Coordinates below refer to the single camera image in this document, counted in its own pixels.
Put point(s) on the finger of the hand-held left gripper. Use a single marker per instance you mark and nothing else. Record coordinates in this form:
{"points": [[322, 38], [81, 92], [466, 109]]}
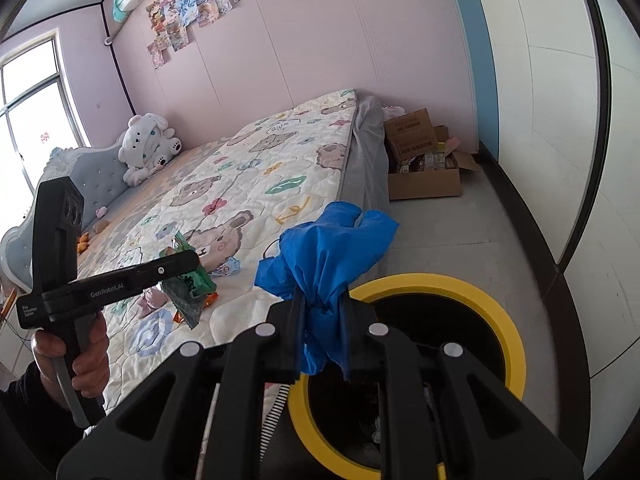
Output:
{"points": [[175, 267]]}

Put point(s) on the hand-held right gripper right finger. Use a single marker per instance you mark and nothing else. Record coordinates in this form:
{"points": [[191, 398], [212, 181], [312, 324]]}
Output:
{"points": [[360, 335]]}

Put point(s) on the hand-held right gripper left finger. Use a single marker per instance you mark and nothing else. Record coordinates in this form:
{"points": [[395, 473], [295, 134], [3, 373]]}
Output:
{"points": [[287, 332]]}

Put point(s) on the green snack packet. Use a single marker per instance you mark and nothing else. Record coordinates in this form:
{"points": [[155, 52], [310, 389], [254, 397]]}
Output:
{"points": [[192, 285]]}

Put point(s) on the blue plastic bag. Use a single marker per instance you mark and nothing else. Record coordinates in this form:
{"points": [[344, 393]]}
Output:
{"points": [[325, 260]]}

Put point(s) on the yellow-rimmed black trash bin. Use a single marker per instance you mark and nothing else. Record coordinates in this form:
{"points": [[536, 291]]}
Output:
{"points": [[425, 285]]}

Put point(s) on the person's left forearm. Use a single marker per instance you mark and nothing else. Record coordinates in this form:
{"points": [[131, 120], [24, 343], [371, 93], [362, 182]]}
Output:
{"points": [[25, 410]]}

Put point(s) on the person's left hand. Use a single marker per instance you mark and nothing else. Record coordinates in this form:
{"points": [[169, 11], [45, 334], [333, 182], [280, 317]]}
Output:
{"points": [[95, 365]]}

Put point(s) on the small orange toy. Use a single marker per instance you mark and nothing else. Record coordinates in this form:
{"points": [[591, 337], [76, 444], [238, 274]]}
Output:
{"points": [[82, 242]]}

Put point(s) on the small brown toy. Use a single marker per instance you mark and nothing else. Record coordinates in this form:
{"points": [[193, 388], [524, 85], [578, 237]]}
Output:
{"points": [[101, 225]]}

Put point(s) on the orange snack wrapper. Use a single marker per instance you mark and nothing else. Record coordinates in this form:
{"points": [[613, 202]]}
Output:
{"points": [[211, 300]]}

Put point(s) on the small pastel wrapper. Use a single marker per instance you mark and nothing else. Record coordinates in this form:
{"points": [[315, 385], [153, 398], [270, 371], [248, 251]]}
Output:
{"points": [[227, 266]]}

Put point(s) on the small pink toy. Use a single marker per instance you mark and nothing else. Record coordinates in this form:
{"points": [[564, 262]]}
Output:
{"points": [[101, 211]]}

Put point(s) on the grey tufted headboard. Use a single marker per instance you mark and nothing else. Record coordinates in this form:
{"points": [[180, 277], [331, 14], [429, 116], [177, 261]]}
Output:
{"points": [[95, 175]]}

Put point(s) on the bed with cartoon quilt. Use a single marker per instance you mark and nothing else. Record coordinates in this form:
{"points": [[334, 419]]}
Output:
{"points": [[250, 170]]}

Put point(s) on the window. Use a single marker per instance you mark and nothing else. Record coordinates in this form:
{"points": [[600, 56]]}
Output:
{"points": [[30, 120]]}

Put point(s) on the white plush toy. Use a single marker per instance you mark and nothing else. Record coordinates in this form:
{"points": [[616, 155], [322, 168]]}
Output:
{"points": [[145, 145]]}

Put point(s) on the open cardboard box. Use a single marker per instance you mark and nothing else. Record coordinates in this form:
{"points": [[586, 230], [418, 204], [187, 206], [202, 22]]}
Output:
{"points": [[425, 185]]}

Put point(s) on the grey mattress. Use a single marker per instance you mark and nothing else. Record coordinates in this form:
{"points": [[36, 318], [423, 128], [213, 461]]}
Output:
{"points": [[367, 160]]}

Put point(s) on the stack of small packets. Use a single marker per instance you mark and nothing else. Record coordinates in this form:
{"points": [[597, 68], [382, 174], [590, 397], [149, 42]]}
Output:
{"points": [[430, 160]]}

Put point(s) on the printed cardboard box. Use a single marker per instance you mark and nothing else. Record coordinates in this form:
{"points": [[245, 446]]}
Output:
{"points": [[410, 135]]}

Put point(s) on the pink cloth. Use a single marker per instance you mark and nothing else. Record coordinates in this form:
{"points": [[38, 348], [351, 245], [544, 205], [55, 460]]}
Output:
{"points": [[394, 109]]}

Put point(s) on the group of cartoon wall posters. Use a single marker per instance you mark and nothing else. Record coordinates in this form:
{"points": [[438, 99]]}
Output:
{"points": [[175, 15]]}

